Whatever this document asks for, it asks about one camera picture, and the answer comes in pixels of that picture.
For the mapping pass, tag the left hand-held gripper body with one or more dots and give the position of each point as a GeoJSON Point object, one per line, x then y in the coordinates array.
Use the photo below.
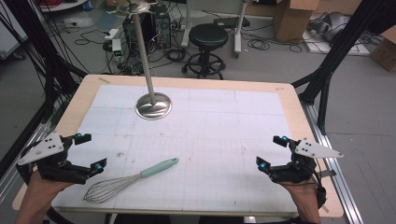
{"type": "Point", "coordinates": [46, 169]}

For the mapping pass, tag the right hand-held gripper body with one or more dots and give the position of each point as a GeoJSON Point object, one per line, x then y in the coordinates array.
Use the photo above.
{"type": "Point", "coordinates": [299, 169]}

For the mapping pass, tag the person's left hand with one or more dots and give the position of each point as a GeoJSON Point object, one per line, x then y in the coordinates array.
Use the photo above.
{"type": "Point", "coordinates": [43, 189]}

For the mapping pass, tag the person's right hand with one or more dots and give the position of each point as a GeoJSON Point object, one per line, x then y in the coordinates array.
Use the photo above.
{"type": "Point", "coordinates": [303, 194]}

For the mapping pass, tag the white grid mat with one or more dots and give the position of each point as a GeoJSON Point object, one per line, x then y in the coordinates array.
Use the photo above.
{"type": "Point", "coordinates": [199, 149]}

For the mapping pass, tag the metal hanging stand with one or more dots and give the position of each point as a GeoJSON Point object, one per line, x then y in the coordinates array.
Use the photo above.
{"type": "Point", "coordinates": [153, 106]}

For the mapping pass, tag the white power box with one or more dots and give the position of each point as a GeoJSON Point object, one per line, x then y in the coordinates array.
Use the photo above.
{"type": "Point", "coordinates": [117, 46]}

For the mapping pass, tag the dark open computer case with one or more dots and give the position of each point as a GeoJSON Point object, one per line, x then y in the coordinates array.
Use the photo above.
{"type": "Point", "coordinates": [133, 34]}

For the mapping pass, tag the large cardboard box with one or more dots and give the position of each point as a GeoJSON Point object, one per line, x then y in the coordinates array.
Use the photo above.
{"type": "Point", "coordinates": [292, 21]}

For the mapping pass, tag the grey bag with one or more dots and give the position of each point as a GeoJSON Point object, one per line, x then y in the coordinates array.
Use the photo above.
{"type": "Point", "coordinates": [330, 25]}

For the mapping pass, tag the black round stool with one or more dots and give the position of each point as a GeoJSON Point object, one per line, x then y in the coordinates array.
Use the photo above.
{"type": "Point", "coordinates": [208, 37]}

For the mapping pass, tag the flat black device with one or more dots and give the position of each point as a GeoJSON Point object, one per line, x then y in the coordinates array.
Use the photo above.
{"type": "Point", "coordinates": [232, 21]}

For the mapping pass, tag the white round table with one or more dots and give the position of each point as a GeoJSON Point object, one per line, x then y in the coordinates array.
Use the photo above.
{"type": "Point", "coordinates": [62, 4]}

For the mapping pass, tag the black computer tower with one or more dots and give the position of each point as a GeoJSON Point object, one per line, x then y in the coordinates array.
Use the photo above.
{"type": "Point", "coordinates": [162, 28]}

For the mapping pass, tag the small cardboard box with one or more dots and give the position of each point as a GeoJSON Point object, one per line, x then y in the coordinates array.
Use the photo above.
{"type": "Point", "coordinates": [385, 51]}

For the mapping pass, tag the aluminium rail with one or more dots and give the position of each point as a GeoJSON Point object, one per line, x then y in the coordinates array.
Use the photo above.
{"type": "Point", "coordinates": [333, 161]}
{"type": "Point", "coordinates": [15, 174]}

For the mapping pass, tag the black metal frame strut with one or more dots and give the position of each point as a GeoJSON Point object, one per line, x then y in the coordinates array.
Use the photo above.
{"type": "Point", "coordinates": [328, 71]}

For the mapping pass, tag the white board stand frame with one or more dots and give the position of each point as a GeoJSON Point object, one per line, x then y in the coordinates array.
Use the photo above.
{"type": "Point", "coordinates": [237, 28]}

